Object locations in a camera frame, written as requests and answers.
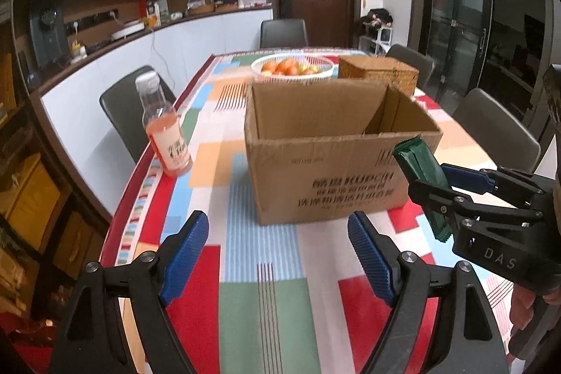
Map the lidded wicker basket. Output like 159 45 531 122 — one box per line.
337 55 419 96

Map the black countertop appliance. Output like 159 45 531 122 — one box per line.
30 4 71 68

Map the white flat round appliance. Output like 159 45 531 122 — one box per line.
109 23 145 39

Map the dark grey dining chair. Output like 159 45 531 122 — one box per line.
259 18 310 49
451 88 542 173
386 43 436 88
99 65 178 162

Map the brown cardboard box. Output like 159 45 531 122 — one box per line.
244 78 443 226

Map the colourful patchwork tablecloth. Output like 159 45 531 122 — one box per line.
100 48 542 374

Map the white base cabinet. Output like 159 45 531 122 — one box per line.
39 8 275 182

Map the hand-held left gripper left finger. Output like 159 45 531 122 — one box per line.
48 210 210 374

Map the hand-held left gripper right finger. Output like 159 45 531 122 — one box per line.
347 211 511 374

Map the black power strip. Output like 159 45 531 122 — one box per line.
66 8 119 30

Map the black bag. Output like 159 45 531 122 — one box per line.
357 8 394 28

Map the white mesh fruit basket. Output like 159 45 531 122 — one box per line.
251 53 340 83

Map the wooden display cabinet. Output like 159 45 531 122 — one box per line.
0 28 110 313

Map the pile of orange fruits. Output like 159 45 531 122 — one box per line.
262 59 318 76

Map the dark green snack packet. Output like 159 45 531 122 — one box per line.
392 136 457 243

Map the dark glass door cabinet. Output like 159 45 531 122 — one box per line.
421 0 548 112

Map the person's right hand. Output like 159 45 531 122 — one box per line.
508 280 546 340

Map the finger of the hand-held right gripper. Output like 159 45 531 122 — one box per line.
439 164 550 208
407 179 546 241

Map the small white stool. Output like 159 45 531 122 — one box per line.
359 28 393 55

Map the pink drink bottle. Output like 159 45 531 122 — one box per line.
135 72 194 177

